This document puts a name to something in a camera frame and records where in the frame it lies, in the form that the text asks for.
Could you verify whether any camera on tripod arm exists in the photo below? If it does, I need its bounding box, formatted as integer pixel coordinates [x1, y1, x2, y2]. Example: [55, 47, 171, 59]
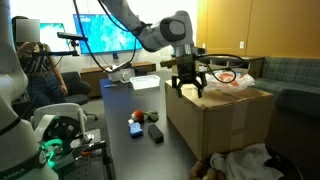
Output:
[36, 32, 88, 56]

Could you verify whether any wall mounted tv screen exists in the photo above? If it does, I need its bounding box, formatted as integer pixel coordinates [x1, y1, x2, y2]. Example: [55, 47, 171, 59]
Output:
[39, 13, 144, 56]

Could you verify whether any white cloth towel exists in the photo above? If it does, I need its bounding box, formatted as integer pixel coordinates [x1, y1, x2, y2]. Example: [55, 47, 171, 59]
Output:
[209, 143, 284, 180]

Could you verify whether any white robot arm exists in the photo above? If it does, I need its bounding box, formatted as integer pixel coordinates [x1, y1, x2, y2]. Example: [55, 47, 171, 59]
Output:
[0, 0, 197, 180]

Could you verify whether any black office chair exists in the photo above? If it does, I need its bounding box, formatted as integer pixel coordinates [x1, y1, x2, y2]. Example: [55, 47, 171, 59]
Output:
[62, 71, 91, 105]

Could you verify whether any large cardboard box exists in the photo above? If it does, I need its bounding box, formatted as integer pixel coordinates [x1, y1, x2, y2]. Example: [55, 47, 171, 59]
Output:
[165, 80, 274, 158]

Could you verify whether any blue sponge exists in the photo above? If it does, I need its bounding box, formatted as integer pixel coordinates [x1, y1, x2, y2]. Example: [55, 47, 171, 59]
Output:
[129, 122, 143, 138]

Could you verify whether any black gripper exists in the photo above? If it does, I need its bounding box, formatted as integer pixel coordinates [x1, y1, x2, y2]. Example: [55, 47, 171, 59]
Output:
[160, 54, 207, 98]

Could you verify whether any red ball toy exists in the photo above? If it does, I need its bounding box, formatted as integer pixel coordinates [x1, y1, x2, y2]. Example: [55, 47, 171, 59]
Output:
[131, 110, 144, 123]

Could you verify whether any white plastic shopping bag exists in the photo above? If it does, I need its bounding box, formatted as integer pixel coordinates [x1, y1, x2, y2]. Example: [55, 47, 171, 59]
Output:
[204, 70, 255, 93]

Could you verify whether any clear plastic tray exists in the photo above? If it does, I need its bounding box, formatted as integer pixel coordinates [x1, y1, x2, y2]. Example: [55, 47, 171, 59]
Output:
[129, 75, 160, 90]

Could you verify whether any brown plush toy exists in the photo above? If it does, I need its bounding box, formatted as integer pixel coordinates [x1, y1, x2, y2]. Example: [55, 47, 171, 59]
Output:
[188, 160, 216, 180]

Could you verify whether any person standing in background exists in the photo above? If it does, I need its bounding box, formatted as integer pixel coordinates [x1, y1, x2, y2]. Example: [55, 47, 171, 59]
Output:
[11, 16, 68, 108]

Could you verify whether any green plaid sofa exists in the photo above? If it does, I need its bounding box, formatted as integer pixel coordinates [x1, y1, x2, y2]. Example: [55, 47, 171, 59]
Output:
[254, 57, 320, 117]

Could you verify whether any black rectangular sponge block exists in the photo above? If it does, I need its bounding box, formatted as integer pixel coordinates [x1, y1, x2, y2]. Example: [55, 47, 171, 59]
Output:
[148, 125, 164, 144]

